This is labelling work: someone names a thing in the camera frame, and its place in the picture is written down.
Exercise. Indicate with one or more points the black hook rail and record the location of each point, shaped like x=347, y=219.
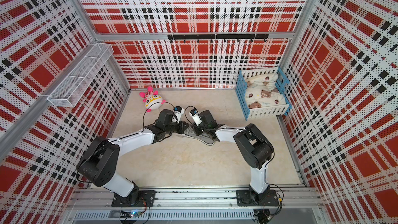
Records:
x=186, y=37

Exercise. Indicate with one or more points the grey shoelace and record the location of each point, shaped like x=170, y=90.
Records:
x=199, y=137

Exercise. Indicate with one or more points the blue white slatted crate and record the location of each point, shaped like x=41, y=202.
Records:
x=263, y=112

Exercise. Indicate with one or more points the green circuit board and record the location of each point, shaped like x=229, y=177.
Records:
x=130, y=214

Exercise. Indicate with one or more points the white wire mesh basket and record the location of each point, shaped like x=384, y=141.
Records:
x=71, y=89

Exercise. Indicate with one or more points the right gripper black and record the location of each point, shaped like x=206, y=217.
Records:
x=197, y=131

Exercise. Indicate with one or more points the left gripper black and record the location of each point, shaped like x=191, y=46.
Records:
x=182, y=127

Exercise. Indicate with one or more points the white printed cloth bundle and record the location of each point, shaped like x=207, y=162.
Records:
x=262, y=92

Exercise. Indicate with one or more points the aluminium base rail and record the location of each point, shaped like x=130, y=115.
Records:
x=216, y=205

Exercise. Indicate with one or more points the white pink plush toy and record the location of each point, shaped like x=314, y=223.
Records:
x=152, y=99

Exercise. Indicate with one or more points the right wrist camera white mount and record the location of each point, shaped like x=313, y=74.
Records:
x=195, y=116

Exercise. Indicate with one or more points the grey canvas sneaker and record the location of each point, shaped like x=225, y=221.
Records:
x=202, y=135

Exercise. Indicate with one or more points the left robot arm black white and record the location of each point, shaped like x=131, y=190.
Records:
x=99, y=162

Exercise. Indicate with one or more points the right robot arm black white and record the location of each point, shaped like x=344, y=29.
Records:
x=255, y=148

